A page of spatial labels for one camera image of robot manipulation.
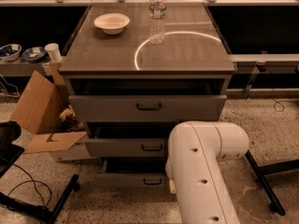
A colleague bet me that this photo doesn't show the grey drawer cabinet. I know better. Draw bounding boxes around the grey drawer cabinet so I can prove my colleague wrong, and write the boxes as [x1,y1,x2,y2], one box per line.
[59,2,237,166]

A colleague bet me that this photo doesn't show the grey drawer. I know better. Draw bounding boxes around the grey drawer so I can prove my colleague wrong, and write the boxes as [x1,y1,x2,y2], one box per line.
[94,157,165,188]
[85,138,166,158]
[69,95,227,122]

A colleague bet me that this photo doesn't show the blue patterned bowl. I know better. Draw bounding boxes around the blue patterned bowl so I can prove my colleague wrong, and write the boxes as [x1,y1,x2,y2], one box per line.
[0,44,21,62]
[21,47,46,63]

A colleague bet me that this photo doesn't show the grey top drawer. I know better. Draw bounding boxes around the grey top drawer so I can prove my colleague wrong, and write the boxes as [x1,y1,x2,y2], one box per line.
[69,95,227,122]

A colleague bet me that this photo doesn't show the black stand base right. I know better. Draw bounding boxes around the black stand base right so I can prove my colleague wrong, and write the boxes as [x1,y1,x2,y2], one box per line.
[245,151,299,216]

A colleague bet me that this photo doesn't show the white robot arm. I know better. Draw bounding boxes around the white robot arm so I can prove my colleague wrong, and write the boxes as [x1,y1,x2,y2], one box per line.
[165,121,249,224]

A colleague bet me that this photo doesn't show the grey bottom drawer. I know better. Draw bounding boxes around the grey bottom drawer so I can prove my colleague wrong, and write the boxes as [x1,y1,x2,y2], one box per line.
[94,157,165,188]

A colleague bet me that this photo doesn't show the blue patterned bowl left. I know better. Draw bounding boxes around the blue patterned bowl left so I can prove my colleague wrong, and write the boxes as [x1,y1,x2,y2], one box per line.
[0,44,21,62]

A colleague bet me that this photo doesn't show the open cardboard box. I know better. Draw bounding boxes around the open cardboard box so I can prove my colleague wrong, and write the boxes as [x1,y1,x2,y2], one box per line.
[10,71,92,161]

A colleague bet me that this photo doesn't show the black stand base left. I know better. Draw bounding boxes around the black stand base left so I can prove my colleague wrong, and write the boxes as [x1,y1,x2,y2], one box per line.
[0,121,79,224]

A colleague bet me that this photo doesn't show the black stand base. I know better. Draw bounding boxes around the black stand base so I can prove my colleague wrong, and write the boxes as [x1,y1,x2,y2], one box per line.
[245,151,299,216]
[0,121,79,224]

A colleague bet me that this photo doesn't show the grey middle drawer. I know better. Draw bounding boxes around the grey middle drawer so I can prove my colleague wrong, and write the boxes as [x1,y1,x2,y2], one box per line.
[85,138,166,158]

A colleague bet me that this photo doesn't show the white bowl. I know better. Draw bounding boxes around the white bowl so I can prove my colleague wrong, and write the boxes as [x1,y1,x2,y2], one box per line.
[94,13,130,35]

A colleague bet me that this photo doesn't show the grey side shelf right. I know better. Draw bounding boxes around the grey side shelf right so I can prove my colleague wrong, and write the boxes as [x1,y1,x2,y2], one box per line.
[230,54,299,74]

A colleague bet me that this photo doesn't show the blue patterned bowl right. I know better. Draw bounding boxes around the blue patterned bowl right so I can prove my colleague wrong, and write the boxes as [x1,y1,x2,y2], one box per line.
[21,47,46,63]

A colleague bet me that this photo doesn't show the white paper cup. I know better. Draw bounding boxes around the white paper cup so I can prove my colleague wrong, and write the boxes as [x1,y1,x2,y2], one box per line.
[45,43,62,63]

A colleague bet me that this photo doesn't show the grey side shelf left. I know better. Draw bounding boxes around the grey side shelf left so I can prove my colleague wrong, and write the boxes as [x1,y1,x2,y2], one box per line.
[0,58,62,77]

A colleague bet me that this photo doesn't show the clear plastic water bottle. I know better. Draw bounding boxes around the clear plastic water bottle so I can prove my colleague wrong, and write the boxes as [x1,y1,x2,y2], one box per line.
[149,0,166,45]

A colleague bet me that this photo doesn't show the black cable on floor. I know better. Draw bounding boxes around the black cable on floor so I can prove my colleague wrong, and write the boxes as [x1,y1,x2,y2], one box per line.
[7,162,52,208]

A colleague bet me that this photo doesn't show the grey side shelf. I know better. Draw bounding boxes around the grey side shelf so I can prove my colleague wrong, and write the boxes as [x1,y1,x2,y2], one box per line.
[230,54,299,74]
[0,58,62,77]

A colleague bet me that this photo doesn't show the thin cable right floor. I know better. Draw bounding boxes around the thin cable right floor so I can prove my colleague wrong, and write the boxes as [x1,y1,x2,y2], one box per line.
[269,68,299,113]

